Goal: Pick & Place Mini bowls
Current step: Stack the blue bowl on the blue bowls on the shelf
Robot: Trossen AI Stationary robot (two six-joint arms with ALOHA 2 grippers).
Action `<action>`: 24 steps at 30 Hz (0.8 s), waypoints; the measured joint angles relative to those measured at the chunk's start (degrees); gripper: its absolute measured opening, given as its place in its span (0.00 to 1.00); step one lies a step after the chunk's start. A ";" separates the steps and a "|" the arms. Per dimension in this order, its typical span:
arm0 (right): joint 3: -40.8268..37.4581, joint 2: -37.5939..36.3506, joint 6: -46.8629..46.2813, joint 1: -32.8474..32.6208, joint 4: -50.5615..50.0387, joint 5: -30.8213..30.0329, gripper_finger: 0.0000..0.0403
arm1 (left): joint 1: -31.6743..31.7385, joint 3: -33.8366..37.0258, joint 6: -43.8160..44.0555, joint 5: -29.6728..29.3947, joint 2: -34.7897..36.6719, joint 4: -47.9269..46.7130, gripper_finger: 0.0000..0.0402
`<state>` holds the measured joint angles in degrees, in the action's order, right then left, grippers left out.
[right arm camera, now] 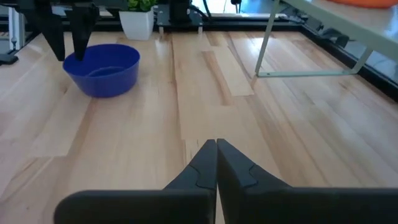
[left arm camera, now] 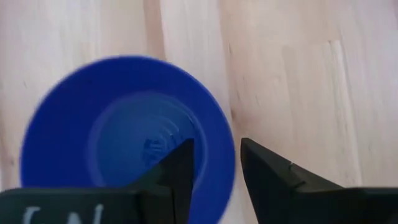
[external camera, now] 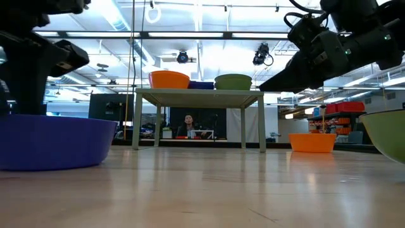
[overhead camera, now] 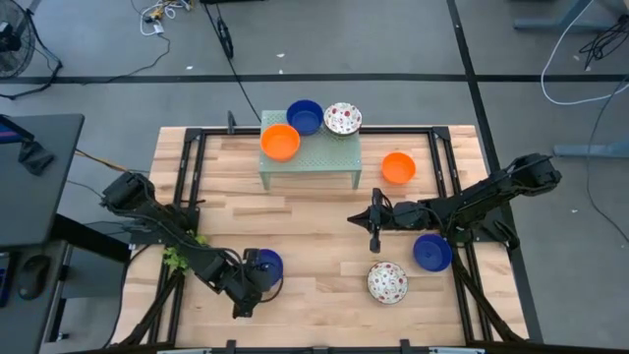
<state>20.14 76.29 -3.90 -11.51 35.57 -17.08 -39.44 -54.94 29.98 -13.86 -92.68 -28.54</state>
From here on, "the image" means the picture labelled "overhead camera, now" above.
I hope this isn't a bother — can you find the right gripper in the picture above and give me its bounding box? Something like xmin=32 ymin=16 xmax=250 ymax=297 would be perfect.
xmin=346 ymin=187 xmax=409 ymax=255

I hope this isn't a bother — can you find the grey mouse table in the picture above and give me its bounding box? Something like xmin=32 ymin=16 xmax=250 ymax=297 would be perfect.
xmin=0 ymin=239 xmax=70 ymax=354

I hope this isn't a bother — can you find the black computer mouse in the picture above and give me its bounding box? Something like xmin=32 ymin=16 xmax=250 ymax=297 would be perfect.
xmin=17 ymin=255 xmax=50 ymax=302

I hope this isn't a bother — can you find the orange plastic mini bowl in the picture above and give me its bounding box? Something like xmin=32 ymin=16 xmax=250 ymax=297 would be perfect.
xmin=380 ymin=151 xmax=418 ymax=186
xmin=259 ymin=123 xmax=302 ymax=163

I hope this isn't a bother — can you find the black desk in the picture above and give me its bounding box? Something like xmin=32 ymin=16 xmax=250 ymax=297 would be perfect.
xmin=0 ymin=113 xmax=86 ymax=248

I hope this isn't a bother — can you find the grey table foot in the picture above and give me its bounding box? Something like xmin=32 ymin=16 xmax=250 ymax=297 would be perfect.
xmin=551 ymin=141 xmax=629 ymax=158
xmin=513 ymin=0 xmax=629 ymax=34

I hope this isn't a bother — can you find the black and blue desk device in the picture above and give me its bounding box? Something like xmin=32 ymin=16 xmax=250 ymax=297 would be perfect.
xmin=0 ymin=114 xmax=56 ymax=177

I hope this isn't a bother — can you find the black floor fan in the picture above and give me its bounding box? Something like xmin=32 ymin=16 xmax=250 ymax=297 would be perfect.
xmin=0 ymin=0 xmax=64 ymax=100

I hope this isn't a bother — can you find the white tangled cable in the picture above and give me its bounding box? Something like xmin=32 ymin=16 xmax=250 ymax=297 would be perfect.
xmin=139 ymin=0 xmax=192 ymax=36

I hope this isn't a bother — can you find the small green potted plant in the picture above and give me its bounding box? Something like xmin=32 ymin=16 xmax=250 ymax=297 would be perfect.
xmin=162 ymin=230 xmax=209 ymax=272

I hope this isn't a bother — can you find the black aluminium table frame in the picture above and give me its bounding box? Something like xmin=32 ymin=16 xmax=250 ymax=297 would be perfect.
xmin=110 ymin=125 xmax=542 ymax=354

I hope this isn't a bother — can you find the black desk foot bar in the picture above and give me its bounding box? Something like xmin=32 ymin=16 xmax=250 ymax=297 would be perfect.
xmin=51 ymin=213 xmax=133 ymax=265

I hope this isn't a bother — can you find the yellow cable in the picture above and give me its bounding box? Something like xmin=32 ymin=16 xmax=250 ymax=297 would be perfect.
xmin=73 ymin=148 xmax=133 ymax=174

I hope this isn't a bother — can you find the blue plastic mini bowl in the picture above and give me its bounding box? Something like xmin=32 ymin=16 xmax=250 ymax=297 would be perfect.
xmin=413 ymin=234 xmax=453 ymax=273
xmin=286 ymin=99 xmax=325 ymax=137
xmin=256 ymin=248 xmax=285 ymax=287

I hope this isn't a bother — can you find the black cable with strap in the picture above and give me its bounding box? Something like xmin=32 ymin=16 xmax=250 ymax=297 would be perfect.
xmin=202 ymin=0 xmax=262 ymax=123

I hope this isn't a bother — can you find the thin black floor cable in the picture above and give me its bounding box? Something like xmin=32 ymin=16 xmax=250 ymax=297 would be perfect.
xmin=586 ymin=73 xmax=629 ymax=243
xmin=105 ymin=32 xmax=172 ymax=84

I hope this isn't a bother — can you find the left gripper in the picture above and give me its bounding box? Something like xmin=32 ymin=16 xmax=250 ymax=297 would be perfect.
xmin=215 ymin=248 xmax=276 ymax=320

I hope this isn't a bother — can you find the long white cable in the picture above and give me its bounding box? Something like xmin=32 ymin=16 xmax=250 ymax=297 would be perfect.
xmin=540 ymin=0 xmax=629 ymax=106

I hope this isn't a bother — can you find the green metal mesh shelf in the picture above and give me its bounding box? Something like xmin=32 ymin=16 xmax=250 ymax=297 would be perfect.
xmin=257 ymin=108 xmax=364 ymax=191

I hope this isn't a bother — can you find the black cable bundle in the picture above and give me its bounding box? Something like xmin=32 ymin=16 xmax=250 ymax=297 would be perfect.
xmin=578 ymin=19 xmax=629 ymax=71

